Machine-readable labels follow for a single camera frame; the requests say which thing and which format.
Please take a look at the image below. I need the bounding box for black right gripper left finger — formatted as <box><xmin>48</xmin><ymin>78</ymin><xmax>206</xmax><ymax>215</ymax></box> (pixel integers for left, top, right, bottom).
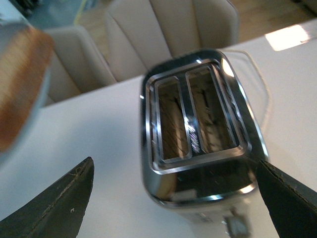
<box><xmin>0</xmin><ymin>157</ymin><xmax>95</xmax><ymax>238</ymax></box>

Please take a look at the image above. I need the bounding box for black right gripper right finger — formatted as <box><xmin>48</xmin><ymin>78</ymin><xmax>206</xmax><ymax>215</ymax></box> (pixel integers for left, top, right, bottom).
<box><xmin>256</xmin><ymin>160</ymin><xmax>317</xmax><ymax>238</ymax></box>

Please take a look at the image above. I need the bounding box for toasted bread slice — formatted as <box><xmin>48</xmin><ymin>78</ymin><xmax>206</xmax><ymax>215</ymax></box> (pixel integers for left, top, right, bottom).
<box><xmin>0</xmin><ymin>27</ymin><xmax>55</xmax><ymax>152</ymax></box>

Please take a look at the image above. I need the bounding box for silver two-slot toaster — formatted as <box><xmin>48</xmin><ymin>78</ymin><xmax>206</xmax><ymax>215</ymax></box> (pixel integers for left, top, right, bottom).
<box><xmin>140</xmin><ymin>49</ymin><xmax>268</xmax><ymax>238</ymax></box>

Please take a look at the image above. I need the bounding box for beige chair on left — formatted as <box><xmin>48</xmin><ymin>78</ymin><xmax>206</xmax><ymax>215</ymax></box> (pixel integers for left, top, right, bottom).
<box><xmin>45</xmin><ymin>25</ymin><xmax>117</xmax><ymax>106</ymax></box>

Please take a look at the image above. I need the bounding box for beige chair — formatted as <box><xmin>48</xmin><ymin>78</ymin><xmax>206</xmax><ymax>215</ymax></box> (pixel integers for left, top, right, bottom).
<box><xmin>105</xmin><ymin>0</ymin><xmax>239</xmax><ymax>81</ymax></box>
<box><xmin>45</xmin><ymin>25</ymin><xmax>117</xmax><ymax>106</ymax></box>

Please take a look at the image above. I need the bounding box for beige chair on right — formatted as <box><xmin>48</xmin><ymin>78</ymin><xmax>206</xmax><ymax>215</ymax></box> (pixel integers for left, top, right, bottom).
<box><xmin>105</xmin><ymin>0</ymin><xmax>239</xmax><ymax>81</ymax></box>

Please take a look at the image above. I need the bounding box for white toaster power cable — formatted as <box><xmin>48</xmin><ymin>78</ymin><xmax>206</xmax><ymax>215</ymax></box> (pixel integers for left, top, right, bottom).
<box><xmin>224</xmin><ymin>49</ymin><xmax>272</xmax><ymax>129</ymax></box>

